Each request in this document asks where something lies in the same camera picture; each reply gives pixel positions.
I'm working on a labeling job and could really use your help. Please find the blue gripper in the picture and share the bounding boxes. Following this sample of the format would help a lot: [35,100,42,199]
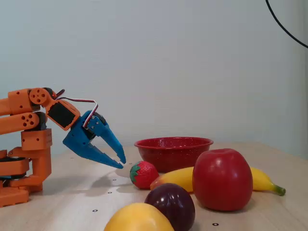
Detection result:
[63,110,127,169]

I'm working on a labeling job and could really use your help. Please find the yellow orange toy peach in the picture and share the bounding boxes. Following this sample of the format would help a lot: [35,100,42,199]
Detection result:
[103,203,175,231]

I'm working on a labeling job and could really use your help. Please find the orange robot base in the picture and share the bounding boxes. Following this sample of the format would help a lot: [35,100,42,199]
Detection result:
[0,146,52,208]

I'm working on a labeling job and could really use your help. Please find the red speckled bowl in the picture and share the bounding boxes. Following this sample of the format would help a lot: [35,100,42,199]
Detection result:
[134,137,214,173]

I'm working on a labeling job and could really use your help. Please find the red toy strawberry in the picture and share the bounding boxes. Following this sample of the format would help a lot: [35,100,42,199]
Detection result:
[129,161,160,190]

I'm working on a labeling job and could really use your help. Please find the yellow toy banana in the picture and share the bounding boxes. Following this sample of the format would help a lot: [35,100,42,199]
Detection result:
[150,166,286,197]

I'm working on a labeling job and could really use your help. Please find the dark purple toy plum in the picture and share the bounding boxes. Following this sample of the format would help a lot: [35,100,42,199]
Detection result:
[144,182,196,231]

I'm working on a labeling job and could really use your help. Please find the red toy apple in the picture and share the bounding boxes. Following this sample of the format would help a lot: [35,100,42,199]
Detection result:
[192,148,254,212]

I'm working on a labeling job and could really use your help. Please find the red white black servo cable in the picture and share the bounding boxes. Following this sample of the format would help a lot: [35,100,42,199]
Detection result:
[53,89,99,128]

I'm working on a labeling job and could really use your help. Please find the thin black cable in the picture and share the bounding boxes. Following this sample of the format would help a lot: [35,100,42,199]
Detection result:
[265,0,308,49]

